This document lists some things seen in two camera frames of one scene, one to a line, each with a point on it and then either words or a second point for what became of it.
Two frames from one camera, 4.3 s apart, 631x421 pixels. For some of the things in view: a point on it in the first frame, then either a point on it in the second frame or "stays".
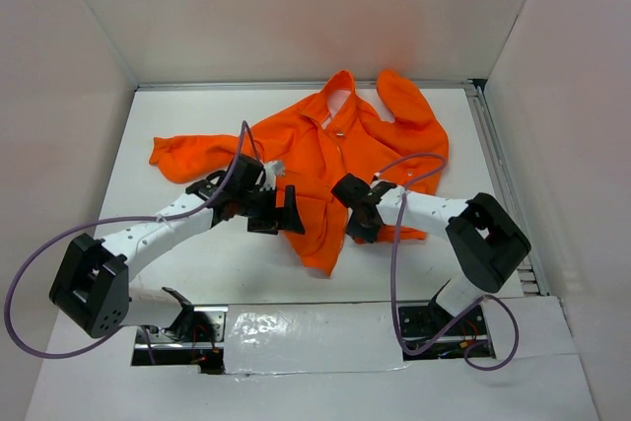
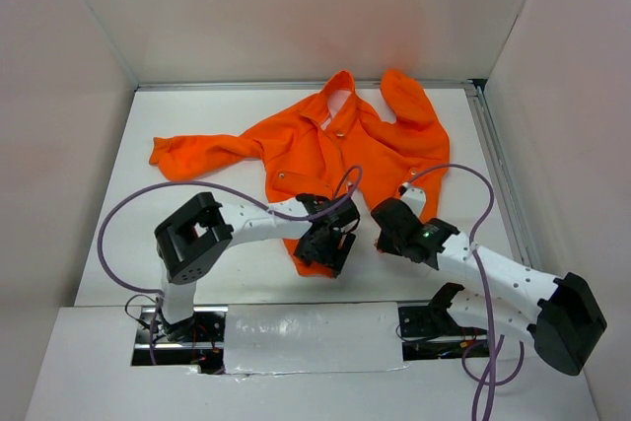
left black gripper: (276, 218) -> (306, 252)
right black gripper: (370, 236) -> (385, 245)
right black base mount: (422, 322) stays
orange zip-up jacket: (315, 142) stays
